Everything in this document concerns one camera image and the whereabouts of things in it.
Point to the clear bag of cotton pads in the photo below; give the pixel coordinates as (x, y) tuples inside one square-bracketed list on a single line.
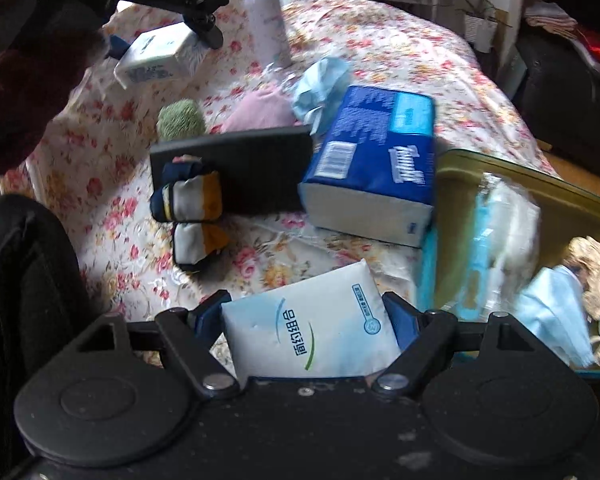
[(505, 240)]

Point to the green fuzzy ball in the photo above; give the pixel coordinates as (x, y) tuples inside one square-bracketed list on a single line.
[(180, 120)]

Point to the pink fabric pouch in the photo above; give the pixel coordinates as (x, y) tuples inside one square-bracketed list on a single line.
[(265, 112)]

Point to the purple and white water bottle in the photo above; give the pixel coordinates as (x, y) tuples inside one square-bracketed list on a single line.
[(267, 25)]

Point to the large blue tissue pack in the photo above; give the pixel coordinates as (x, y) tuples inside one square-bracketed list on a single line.
[(370, 160)]

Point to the black leather sofa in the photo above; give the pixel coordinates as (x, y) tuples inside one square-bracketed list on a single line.
[(570, 110)]

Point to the floral tablecloth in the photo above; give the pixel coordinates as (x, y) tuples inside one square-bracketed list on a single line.
[(380, 50)]

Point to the blue face mask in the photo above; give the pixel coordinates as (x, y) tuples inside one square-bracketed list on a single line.
[(320, 85), (555, 310)]

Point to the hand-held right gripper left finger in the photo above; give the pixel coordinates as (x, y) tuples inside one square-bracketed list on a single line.
[(207, 315)]

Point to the person's left forearm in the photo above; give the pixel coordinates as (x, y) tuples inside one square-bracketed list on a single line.
[(25, 110)]

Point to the beige lace doily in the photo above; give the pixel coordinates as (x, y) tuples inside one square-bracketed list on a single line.
[(590, 260)]

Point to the potted plant in white pot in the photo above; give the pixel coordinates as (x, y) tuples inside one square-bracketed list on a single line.
[(480, 30)]

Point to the black rectangular box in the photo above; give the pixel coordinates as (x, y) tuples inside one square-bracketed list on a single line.
[(260, 170)]

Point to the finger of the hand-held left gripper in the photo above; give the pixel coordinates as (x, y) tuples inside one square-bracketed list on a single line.
[(205, 27), (117, 46)]

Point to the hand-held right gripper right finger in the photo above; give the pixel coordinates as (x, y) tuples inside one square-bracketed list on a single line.
[(400, 315)]

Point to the small white tissue pack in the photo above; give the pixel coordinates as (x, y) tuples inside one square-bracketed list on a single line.
[(155, 57)]

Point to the teal tin with gold inside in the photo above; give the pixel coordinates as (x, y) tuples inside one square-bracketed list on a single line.
[(460, 190)]

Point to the person's leg in black trousers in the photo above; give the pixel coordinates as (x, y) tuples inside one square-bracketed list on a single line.
[(30, 285)]

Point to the pink folded cloth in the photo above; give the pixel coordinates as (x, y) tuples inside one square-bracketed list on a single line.
[(550, 15)]

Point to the navy yellow white scarf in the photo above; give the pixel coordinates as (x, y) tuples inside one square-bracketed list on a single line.
[(195, 200)]

